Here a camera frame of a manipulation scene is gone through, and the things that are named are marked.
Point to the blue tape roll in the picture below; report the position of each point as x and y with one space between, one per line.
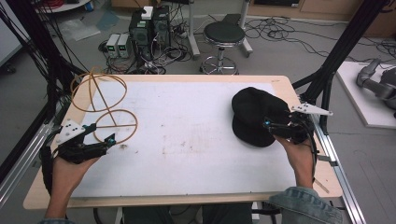
89 6

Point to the person's left hand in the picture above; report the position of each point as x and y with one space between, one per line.
67 174

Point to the black computer tower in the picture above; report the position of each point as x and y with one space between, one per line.
140 35
161 26

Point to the black round stool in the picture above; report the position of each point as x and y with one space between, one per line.
223 34

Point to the white table mat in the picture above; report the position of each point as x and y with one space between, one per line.
186 140

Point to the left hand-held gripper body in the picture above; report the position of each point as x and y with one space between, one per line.
81 152

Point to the white table leg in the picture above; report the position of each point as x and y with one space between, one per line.
193 34
246 37

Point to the white round table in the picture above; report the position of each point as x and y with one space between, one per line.
62 6

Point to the black frame post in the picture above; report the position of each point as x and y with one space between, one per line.
37 37
345 43

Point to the black hat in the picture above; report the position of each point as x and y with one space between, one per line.
253 115

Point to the white cabinet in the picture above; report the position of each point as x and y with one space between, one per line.
7 34

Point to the grey power supply unit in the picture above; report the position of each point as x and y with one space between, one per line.
124 45
112 45

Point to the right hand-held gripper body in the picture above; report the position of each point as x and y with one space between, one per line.
297 129

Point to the aluminium rail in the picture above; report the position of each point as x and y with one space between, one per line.
21 161
339 174

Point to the white box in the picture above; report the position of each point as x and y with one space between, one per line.
147 12

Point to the person's right hand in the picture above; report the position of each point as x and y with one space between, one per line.
300 158

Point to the clear plastic sheet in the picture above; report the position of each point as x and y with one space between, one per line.
79 29

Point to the white floor board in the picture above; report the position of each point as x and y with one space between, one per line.
358 99

